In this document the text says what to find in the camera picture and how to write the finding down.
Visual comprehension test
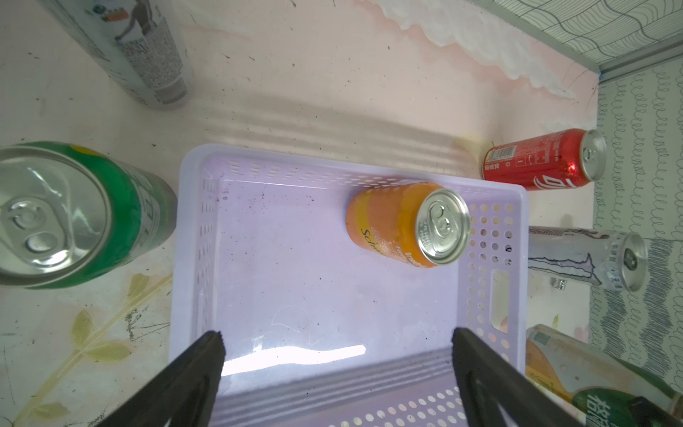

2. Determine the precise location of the silver slim drink can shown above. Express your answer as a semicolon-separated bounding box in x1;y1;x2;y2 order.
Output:
39;0;194;110

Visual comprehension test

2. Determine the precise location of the orange soda can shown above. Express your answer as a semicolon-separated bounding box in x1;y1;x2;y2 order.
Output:
345;181;471;268

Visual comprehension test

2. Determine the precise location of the red cola can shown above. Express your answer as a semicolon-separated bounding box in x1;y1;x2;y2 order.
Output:
481;128;607;190

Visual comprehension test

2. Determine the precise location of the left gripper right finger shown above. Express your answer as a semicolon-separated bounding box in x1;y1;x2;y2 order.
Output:
452;327;580;427

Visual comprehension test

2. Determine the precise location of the green gold-top drink can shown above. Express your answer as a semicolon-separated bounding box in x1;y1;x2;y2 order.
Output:
526;325;682;426

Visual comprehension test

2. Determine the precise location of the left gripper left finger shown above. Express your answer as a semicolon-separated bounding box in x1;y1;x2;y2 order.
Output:
100;331;226;426

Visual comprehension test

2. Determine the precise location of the purple perforated plastic basket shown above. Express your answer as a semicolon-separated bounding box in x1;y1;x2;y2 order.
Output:
169;144;528;426

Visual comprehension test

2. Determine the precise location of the green soda can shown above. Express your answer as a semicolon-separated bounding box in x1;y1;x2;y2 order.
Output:
1;142;178;289

